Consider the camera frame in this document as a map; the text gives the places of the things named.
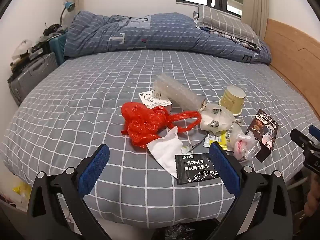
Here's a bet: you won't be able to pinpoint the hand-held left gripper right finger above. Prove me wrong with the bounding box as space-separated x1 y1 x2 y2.
207 141 294 240

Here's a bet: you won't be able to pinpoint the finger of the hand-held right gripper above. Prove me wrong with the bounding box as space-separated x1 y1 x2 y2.
308 125 320 139
291 129 320 155

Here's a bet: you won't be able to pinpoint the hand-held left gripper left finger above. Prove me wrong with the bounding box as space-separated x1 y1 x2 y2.
26 144 110 240

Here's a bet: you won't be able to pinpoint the clear plastic wrap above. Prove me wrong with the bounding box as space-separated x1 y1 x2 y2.
229 130 260 161

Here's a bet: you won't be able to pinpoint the yellow and white snack wrapper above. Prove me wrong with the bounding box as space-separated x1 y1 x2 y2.
204 127 240 152

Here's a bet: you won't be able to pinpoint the black wet wipe packet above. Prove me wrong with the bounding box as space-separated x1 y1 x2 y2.
174 152 220 186

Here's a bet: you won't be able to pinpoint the dark printed snack packet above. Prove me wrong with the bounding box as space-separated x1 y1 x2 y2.
245 109 279 163

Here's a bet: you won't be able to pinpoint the clear plastic bag white contents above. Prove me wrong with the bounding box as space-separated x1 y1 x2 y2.
200 104 237 132

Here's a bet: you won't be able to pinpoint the white tissue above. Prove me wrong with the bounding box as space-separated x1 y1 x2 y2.
146 126 187 179

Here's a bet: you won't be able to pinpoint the yellow paper cup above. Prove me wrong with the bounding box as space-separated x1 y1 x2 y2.
218 85 247 117

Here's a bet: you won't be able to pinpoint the red plastic bag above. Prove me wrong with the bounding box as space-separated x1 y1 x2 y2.
121 102 202 148

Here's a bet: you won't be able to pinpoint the black trash bag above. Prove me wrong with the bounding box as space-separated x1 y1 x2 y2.
162 224 218 240

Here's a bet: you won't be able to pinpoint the white earphone box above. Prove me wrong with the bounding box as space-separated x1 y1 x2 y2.
138 90 173 113

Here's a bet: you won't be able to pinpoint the clear bubble wrap sheet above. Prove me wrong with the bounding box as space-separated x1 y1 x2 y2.
153 72 207 112

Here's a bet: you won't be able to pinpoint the person's right hand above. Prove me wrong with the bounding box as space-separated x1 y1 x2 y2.
304 186 320 214

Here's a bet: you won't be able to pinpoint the grey checked bed sheet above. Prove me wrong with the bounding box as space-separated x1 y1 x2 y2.
0 49 320 228

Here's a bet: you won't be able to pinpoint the yellow plastic bag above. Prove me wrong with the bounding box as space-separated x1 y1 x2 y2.
12 181 32 205

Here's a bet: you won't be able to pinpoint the wooden headboard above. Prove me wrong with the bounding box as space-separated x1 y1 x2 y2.
262 17 320 120

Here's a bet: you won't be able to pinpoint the grey suitcase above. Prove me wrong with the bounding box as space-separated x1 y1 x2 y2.
9 52 59 107

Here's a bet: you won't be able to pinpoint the pile of assorted clutter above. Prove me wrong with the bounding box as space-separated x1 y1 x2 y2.
10 36 50 67

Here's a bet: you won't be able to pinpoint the grey checked pillow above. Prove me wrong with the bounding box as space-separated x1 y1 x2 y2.
194 4 262 49

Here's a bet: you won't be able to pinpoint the blue striped quilt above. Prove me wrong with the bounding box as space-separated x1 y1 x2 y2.
64 10 272 64

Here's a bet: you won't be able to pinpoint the blue desk lamp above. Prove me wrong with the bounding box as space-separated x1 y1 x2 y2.
60 0 75 27

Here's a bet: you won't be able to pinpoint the black wired device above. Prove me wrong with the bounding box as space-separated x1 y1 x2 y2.
44 22 69 37

